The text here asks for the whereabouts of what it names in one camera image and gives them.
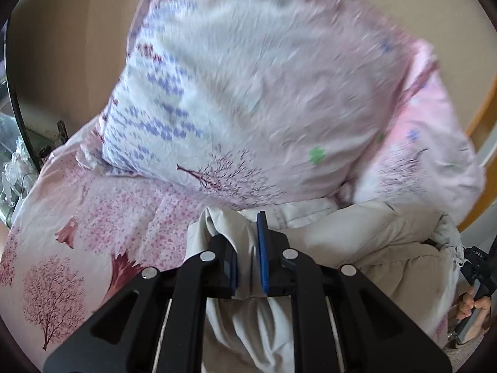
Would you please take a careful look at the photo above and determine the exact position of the pink floral bed sheet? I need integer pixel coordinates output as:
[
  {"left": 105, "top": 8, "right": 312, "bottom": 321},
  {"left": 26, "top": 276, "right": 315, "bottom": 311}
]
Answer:
[{"left": 1, "top": 120, "right": 206, "bottom": 372}]

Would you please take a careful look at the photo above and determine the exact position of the right pink floral pillow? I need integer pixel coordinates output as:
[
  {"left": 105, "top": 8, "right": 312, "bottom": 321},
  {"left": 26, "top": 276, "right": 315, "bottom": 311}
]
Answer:
[{"left": 340, "top": 39, "right": 486, "bottom": 224}]

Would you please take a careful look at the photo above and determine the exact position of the person's right hand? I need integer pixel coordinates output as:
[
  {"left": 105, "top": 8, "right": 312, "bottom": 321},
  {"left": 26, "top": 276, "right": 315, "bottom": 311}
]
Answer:
[{"left": 457, "top": 286, "right": 491, "bottom": 329}]

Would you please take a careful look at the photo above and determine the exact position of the pink floral pillow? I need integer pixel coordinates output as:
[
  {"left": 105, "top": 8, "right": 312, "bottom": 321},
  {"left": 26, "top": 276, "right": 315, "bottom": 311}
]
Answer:
[
  {"left": 77, "top": 0, "right": 414, "bottom": 209},
  {"left": 340, "top": 39, "right": 486, "bottom": 224}
]

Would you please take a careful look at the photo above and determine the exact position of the left pink floral pillow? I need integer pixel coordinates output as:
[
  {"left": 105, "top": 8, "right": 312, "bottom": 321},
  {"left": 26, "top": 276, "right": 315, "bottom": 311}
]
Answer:
[{"left": 77, "top": 0, "right": 414, "bottom": 209}]

